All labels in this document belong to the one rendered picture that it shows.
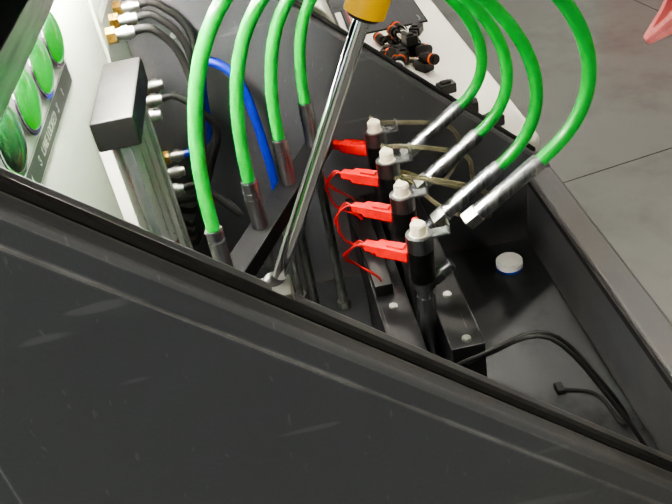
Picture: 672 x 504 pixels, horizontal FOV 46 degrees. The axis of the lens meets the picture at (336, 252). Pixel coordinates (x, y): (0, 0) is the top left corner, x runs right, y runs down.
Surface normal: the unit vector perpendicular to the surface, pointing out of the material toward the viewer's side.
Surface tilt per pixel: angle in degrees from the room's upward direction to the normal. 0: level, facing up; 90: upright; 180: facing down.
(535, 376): 0
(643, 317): 0
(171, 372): 90
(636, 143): 0
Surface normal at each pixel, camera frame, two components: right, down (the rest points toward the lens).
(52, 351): 0.14, 0.57
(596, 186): -0.15, -0.80
